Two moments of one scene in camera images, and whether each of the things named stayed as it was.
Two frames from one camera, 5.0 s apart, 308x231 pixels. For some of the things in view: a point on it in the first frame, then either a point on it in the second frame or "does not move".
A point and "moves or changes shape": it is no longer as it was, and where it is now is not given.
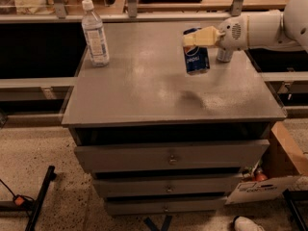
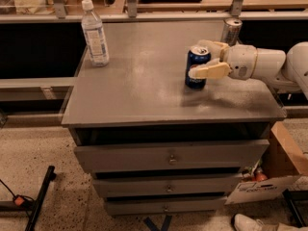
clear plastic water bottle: x=93 y=34 does not move
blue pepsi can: x=196 y=57 moves or changes shape
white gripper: x=231 y=33 -> x=242 y=62
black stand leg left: x=33 y=207 does not move
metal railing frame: x=59 y=12 does not move
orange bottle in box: x=260 y=176 does not move
